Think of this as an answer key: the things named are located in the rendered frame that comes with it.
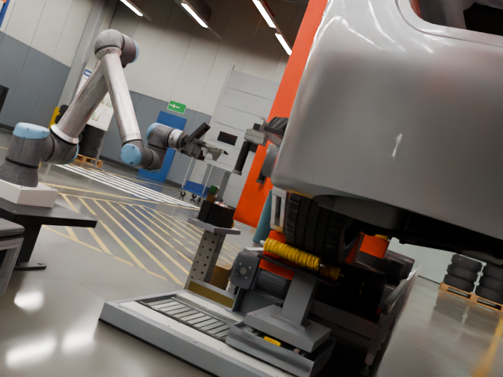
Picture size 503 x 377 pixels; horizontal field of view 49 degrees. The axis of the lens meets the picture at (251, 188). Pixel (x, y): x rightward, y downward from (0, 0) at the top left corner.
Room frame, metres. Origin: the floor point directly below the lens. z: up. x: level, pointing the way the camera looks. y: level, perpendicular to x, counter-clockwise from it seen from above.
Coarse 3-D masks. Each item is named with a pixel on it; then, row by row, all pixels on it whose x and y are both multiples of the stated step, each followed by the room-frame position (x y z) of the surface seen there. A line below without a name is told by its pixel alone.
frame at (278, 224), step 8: (272, 192) 2.20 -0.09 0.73; (280, 192) 2.18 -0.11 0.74; (288, 192) 2.18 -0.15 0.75; (272, 200) 2.23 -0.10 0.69; (288, 200) 2.24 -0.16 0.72; (272, 208) 2.25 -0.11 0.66; (272, 216) 2.29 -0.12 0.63; (280, 216) 2.26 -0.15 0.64; (272, 224) 2.31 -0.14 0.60; (280, 224) 2.29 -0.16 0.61
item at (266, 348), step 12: (240, 324) 2.30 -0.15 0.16; (228, 336) 2.20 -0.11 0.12; (240, 336) 2.18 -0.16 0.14; (252, 336) 2.17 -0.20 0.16; (264, 336) 2.29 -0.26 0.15; (240, 348) 2.18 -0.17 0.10; (252, 348) 2.16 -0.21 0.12; (264, 348) 2.15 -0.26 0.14; (276, 348) 2.13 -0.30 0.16; (288, 348) 2.24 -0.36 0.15; (324, 348) 2.45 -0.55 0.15; (264, 360) 2.14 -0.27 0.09; (276, 360) 2.13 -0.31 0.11; (288, 360) 2.11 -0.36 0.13; (300, 360) 2.10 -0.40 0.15; (312, 360) 2.19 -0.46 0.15; (324, 360) 2.37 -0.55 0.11; (300, 372) 2.09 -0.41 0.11; (312, 372) 2.13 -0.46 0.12
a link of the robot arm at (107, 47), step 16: (112, 32) 2.46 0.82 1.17; (96, 48) 2.42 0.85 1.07; (112, 48) 2.41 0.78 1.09; (112, 64) 2.41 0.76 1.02; (112, 80) 2.39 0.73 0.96; (112, 96) 2.38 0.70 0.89; (128, 96) 2.40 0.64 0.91; (128, 112) 2.37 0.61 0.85; (128, 128) 2.35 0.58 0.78; (128, 144) 2.32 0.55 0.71; (128, 160) 2.32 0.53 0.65; (144, 160) 2.36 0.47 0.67
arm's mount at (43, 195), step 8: (0, 184) 2.47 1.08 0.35; (8, 184) 2.46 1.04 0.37; (40, 184) 2.68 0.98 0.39; (0, 192) 2.47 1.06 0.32; (8, 192) 2.46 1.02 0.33; (16, 192) 2.44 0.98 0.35; (24, 192) 2.46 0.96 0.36; (32, 192) 2.51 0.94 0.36; (40, 192) 2.56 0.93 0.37; (48, 192) 2.61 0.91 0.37; (56, 192) 2.67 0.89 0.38; (16, 200) 2.44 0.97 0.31; (24, 200) 2.48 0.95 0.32; (32, 200) 2.53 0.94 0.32; (40, 200) 2.58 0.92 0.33; (48, 200) 2.63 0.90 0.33
